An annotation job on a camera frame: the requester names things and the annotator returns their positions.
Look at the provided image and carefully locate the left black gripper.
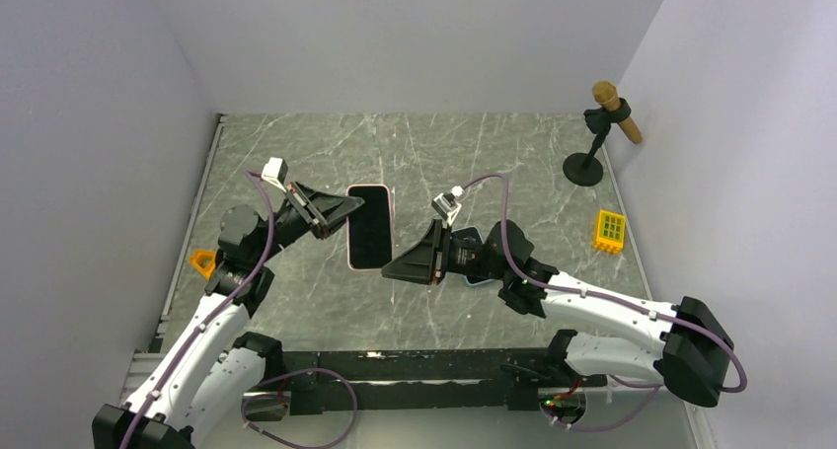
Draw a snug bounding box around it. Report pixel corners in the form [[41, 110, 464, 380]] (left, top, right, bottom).
[[254, 180, 365, 265]]

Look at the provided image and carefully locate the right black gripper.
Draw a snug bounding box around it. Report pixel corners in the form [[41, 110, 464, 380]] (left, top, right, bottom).
[[383, 218, 510, 284]]

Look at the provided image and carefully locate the pink phone case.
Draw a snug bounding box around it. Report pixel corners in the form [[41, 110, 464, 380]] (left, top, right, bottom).
[[344, 184, 396, 272]]

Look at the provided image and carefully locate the blue phone case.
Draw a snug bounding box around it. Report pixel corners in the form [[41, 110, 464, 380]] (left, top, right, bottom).
[[448, 237, 495, 287]]

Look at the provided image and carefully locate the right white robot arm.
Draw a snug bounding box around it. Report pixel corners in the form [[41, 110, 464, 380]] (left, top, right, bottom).
[[381, 219, 734, 408]]

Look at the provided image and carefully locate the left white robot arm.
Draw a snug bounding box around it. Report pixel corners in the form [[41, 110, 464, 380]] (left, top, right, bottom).
[[92, 182, 364, 448]]

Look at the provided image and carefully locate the orange triangular plastic piece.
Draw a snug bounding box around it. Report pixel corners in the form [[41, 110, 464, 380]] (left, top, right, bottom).
[[189, 249, 216, 280]]

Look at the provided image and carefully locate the black microphone stand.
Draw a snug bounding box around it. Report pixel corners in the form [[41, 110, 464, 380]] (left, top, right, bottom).
[[563, 107, 616, 187]]

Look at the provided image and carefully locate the yellow toy block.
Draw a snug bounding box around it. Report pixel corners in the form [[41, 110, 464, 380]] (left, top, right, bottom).
[[592, 209, 627, 255]]

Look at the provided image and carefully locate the gold microphone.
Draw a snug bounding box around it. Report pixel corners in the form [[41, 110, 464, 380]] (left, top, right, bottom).
[[591, 80, 643, 144]]

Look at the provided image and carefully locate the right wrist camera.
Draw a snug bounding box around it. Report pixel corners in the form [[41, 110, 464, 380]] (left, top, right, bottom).
[[431, 186, 464, 228]]

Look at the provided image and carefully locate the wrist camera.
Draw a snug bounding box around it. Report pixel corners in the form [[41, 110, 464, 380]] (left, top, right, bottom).
[[431, 186, 464, 228], [260, 157, 288, 194]]

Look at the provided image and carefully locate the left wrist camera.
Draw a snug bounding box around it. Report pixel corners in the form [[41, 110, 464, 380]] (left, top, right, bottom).
[[260, 157, 288, 194]]

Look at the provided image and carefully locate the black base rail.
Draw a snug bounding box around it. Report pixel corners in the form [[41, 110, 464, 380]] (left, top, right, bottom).
[[244, 348, 594, 420]]

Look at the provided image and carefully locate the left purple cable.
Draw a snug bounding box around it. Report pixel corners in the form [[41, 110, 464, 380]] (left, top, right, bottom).
[[117, 170, 359, 449]]

